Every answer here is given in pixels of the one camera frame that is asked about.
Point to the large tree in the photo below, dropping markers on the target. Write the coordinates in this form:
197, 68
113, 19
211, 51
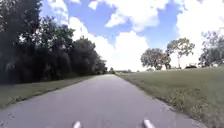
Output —
213, 50

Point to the dark wood of trees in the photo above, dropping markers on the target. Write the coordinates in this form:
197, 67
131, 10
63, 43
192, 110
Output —
43, 56

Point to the grass verge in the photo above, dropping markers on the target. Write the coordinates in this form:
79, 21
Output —
30, 88

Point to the dark bush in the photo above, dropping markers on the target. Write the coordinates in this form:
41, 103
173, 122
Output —
191, 66

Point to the grass slope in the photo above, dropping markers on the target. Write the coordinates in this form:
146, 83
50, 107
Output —
186, 86

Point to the tall thin-trunked tree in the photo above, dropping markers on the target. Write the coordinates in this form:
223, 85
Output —
180, 47

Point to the broad round tree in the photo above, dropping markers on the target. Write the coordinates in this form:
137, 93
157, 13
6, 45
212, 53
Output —
154, 58

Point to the grey asphalt path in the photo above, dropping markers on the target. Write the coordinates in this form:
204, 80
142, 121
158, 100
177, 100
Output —
101, 100

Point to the robot's own part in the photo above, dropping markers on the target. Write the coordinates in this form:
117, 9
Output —
77, 124
148, 124

